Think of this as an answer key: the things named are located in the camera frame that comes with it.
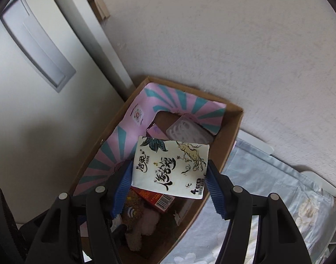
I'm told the small purple box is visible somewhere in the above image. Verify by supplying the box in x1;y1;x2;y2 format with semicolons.
146;124;168;139

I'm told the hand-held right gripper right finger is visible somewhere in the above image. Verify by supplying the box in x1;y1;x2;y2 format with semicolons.
205;159;312;264

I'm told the clear plastic blister pack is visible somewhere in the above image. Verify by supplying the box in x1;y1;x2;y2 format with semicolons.
165;115;216;145

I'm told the white cabinet with recessed handle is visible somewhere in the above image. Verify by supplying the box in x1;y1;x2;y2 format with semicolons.
0;0;135;226

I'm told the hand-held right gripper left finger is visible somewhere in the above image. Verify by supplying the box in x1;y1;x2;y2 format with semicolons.
25;161;134;264

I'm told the red box with barcode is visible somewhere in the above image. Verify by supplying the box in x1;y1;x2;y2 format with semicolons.
131;187;175;212

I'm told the brown and pink plush toy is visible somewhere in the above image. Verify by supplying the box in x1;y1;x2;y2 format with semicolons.
121;190;161;252

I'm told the light blue floral cloth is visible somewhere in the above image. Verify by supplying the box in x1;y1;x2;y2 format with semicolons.
160;137;336;264

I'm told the white printed tissue pack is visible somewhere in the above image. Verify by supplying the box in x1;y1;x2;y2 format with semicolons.
132;136;210;199

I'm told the pink teal striped paper liner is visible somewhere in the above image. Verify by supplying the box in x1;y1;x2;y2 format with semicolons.
74;82;227;196

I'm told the brown cardboard box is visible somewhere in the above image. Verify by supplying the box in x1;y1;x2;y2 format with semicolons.
69;75;244;264

